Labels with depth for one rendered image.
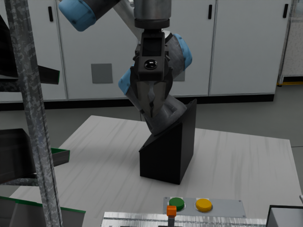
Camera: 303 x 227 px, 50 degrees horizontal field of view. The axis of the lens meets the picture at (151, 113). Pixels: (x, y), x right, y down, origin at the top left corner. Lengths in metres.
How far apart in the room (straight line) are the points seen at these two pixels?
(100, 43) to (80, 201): 2.57
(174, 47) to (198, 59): 2.53
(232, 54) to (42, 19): 2.02
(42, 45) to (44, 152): 3.09
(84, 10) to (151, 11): 0.14
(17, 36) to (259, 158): 1.04
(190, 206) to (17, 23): 0.62
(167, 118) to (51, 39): 2.61
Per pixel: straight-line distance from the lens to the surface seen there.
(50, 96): 3.73
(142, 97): 0.70
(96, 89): 3.63
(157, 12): 0.64
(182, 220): 0.84
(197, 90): 3.72
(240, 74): 3.80
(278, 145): 1.41
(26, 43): 0.44
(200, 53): 3.59
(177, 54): 1.07
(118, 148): 1.30
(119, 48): 3.48
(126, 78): 1.05
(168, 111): 1.06
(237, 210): 0.89
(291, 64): 4.58
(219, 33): 3.59
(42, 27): 3.52
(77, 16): 0.70
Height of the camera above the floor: 1.54
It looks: 26 degrees down
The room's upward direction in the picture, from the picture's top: straight up
